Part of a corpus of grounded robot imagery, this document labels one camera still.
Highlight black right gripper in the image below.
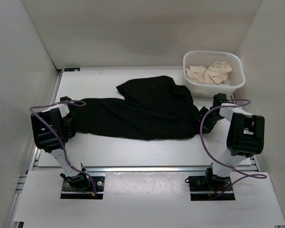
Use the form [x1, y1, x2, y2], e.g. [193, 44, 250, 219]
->
[190, 106, 225, 134]

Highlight black trousers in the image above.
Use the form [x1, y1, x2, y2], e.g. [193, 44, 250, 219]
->
[71, 76, 200, 140]

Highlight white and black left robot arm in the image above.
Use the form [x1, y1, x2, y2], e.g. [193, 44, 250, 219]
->
[29, 96, 96, 194]

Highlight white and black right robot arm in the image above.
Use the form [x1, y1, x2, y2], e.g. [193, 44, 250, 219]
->
[199, 94, 265, 190]

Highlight beige trousers in basket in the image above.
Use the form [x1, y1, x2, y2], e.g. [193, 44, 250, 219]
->
[185, 61, 232, 85]

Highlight white plastic laundry basket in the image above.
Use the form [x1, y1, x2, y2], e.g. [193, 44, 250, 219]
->
[183, 50, 246, 98]

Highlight black corner label sticker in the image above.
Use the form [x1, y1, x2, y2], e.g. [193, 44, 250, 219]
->
[64, 67, 80, 72]

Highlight white front cover board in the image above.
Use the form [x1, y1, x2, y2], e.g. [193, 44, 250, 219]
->
[14, 171, 285, 228]

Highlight aluminium front frame rail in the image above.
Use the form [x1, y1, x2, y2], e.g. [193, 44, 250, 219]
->
[32, 163, 258, 172]

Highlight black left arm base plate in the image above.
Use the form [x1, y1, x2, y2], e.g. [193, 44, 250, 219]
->
[60, 173, 105, 200]

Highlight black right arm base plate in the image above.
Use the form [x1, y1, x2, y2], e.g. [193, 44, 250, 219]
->
[184, 176, 236, 201]

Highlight aluminium left frame rail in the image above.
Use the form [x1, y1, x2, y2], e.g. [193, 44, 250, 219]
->
[4, 69, 63, 228]

